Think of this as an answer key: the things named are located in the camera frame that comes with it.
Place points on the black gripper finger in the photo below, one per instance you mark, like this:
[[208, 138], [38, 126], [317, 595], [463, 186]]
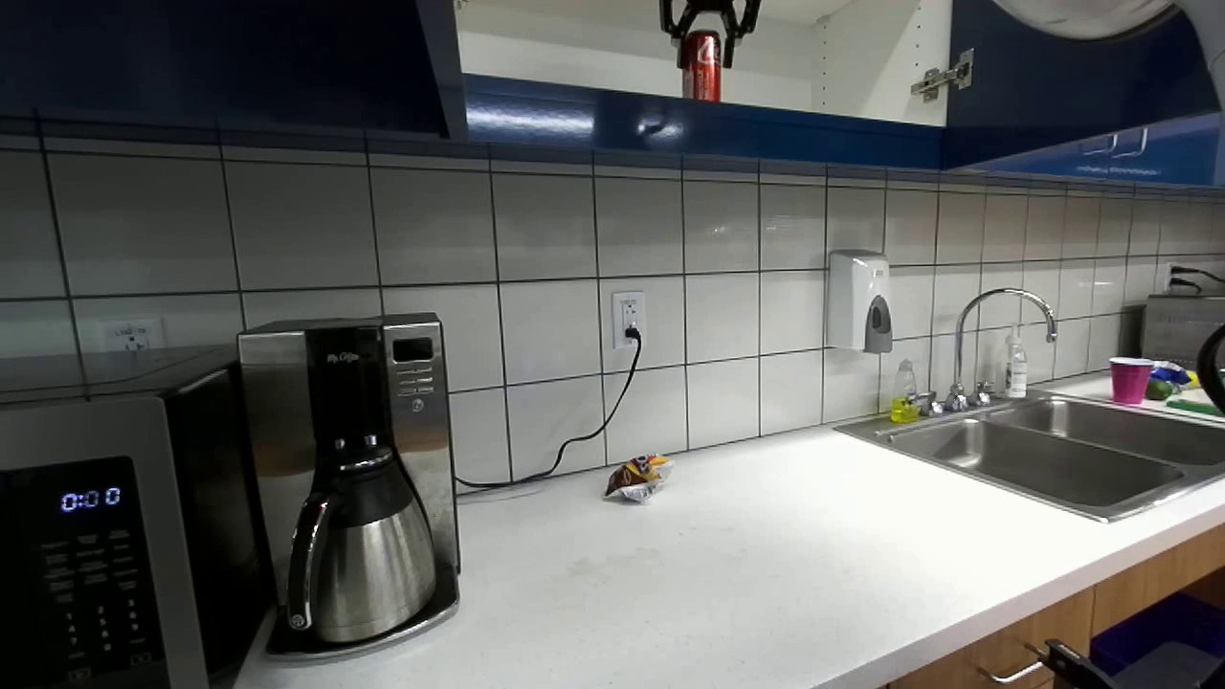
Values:
[[671, 15], [740, 24]]

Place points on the red soda can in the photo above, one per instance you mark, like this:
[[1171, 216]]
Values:
[[701, 72]]

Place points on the blue open cabinet door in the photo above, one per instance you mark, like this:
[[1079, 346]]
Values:
[[1086, 91]]

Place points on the dark blue closed cabinet door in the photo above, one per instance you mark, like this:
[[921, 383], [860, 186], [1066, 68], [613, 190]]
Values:
[[215, 58]]

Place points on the wooden base cabinet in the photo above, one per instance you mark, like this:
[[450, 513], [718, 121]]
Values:
[[1058, 627]]

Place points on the chrome faucet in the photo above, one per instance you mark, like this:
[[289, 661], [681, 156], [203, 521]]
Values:
[[1009, 295]]

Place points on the clear yellow dish soap bottle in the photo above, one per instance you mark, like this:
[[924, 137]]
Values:
[[903, 407]]

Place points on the small white bottle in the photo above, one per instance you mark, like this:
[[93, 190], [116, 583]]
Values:
[[1017, 371]]

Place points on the crumpled snack wrapper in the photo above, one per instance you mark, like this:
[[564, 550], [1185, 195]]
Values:
[[635, 477]]

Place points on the stainless black coffee maker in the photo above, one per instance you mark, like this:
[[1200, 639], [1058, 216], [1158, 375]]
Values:
[[407, 407]]

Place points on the pink plastic cup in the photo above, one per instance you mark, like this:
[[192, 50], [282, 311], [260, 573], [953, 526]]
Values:
[[1132, 383]]

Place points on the grey countertop appliance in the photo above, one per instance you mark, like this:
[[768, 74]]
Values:
[[1171, 332]]

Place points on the stainless steel sink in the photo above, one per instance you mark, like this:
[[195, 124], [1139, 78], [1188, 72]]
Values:
[[1058, 466]]

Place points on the green items by sink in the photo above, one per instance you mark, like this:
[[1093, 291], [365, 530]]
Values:
[[1171, 383]]

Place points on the stainless steel carafe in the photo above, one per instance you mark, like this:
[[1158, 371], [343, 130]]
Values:
[[370, 562]]

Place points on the black clamp object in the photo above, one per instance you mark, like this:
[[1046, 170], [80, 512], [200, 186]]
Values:
[[1069, 666]]

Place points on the blue bin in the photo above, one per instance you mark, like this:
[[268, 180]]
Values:
[[1154, 637]]

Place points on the black silver microwave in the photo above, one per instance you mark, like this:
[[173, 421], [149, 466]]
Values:
[[116, 537]]

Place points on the blue open wall cabinet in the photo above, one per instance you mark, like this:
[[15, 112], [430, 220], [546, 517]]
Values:
[[559, 121]]

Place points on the white wall outlet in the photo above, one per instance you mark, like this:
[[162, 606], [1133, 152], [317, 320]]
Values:
[[629, 311], [134, 340]]

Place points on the white wall soap dispenser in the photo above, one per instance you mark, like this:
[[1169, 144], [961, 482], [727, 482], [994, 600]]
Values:
[[853, 300]]

